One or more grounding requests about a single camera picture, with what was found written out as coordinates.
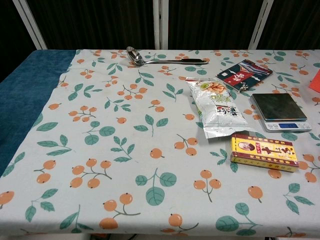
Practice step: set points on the orange paper card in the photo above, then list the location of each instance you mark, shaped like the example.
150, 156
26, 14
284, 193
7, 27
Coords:
316, 83

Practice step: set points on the white snack bag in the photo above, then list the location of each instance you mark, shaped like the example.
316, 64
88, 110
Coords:
217, 110

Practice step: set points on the dark red-black snack packet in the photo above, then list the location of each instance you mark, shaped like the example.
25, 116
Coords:
240, 75

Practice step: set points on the white frame post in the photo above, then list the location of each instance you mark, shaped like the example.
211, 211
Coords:
260, 25
31, 25
160, 25

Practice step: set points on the yellow patterned snack box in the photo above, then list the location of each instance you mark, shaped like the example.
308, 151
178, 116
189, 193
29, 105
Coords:
265, 150

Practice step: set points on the floral fruit print tablecloth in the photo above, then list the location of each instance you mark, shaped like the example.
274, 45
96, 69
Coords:
125, 150

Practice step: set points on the blue table cover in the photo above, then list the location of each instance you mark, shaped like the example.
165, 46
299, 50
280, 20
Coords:
25, 87

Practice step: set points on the silver digital kitchen scale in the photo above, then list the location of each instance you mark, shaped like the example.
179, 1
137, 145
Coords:
277, 107

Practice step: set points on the black pleated curtain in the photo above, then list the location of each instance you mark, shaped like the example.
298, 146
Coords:
100, 22

